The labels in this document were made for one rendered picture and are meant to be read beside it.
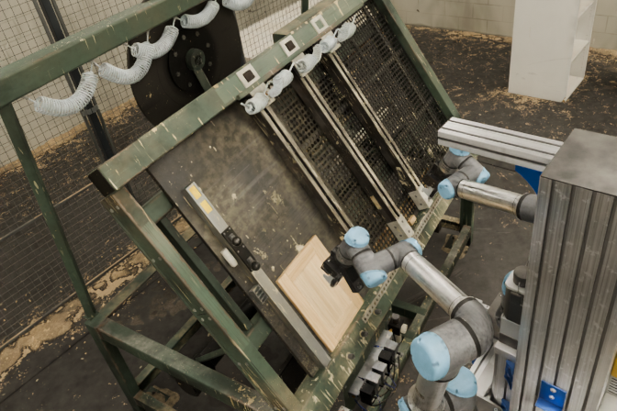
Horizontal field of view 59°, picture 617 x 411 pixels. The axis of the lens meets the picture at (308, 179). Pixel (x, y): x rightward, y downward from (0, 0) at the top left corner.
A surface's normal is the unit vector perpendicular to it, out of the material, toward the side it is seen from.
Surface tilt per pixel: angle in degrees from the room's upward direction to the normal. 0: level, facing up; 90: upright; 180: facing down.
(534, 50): 90
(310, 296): 58
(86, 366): 0
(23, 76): 90
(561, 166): 0
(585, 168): 0
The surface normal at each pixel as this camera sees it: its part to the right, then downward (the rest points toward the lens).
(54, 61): 0.85, 0.20
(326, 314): 0.65, -0.26
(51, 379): -0.14, -0.81
